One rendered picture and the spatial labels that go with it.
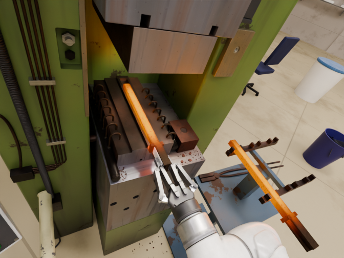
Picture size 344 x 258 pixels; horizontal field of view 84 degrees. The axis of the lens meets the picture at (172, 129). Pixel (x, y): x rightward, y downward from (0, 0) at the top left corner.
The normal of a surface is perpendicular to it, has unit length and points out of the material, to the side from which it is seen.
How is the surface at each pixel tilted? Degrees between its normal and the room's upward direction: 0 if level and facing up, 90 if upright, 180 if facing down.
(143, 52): 90
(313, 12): 90
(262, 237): 24
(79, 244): 0
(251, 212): 0
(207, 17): 90
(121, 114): 0
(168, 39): 90
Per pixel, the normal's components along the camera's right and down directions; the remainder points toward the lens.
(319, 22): -0.61, 0.42
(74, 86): 0.42, 0.71
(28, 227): 0.26, -0.69
